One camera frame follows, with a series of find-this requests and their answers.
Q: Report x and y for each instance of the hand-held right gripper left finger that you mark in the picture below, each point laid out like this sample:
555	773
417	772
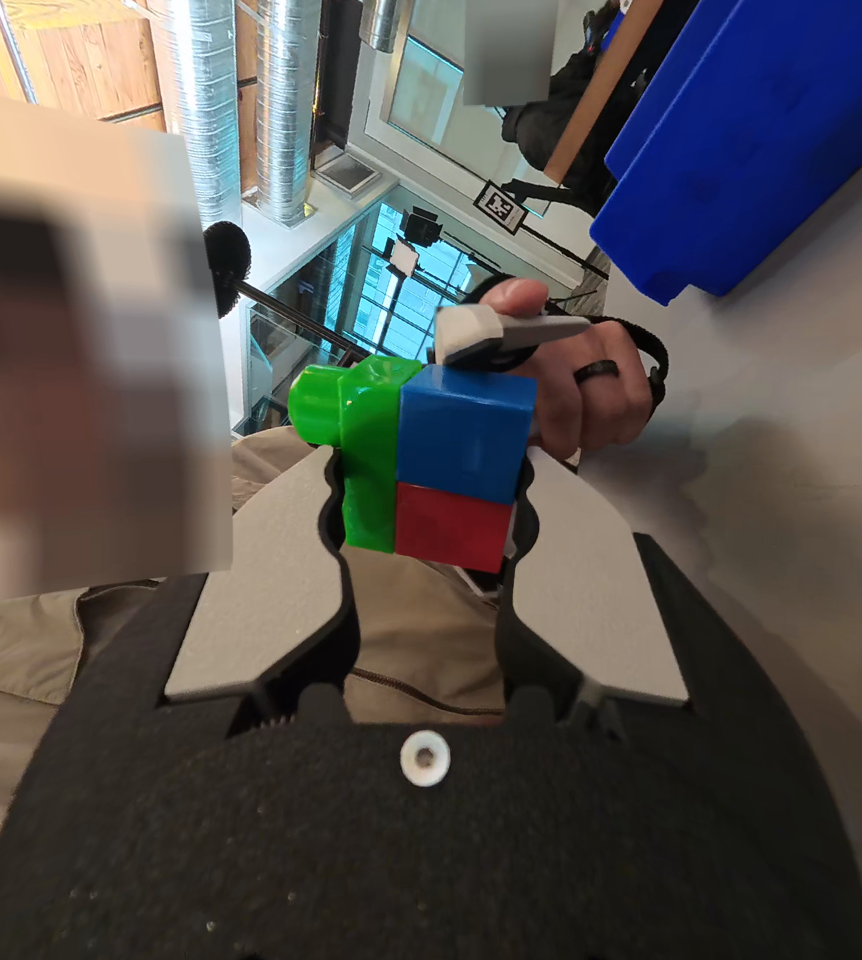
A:
258	600

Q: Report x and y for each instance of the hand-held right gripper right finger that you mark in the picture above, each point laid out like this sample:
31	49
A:
604	600

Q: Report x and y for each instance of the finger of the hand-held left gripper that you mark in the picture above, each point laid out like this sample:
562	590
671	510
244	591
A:
499	333

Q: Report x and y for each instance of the blue mega block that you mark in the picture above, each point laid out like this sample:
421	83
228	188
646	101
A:
469	428

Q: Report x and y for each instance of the red mega block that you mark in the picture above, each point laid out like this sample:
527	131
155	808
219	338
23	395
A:
454	525

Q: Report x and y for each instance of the green mega block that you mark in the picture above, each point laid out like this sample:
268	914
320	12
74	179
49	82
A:
356	450

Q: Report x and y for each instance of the person's left hand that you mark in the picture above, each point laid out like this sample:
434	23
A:
589	413

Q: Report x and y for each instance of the black and white marker sign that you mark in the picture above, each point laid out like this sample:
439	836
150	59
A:
500	207

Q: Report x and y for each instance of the person's beige jacket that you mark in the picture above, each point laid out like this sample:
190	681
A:
416	630

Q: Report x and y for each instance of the blue storage bin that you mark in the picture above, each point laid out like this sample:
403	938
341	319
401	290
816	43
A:
776	135

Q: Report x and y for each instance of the wooden table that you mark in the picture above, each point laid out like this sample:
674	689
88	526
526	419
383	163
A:
604	90

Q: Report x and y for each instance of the silver ventilation duct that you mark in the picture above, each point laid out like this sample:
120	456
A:
203	105
288	105

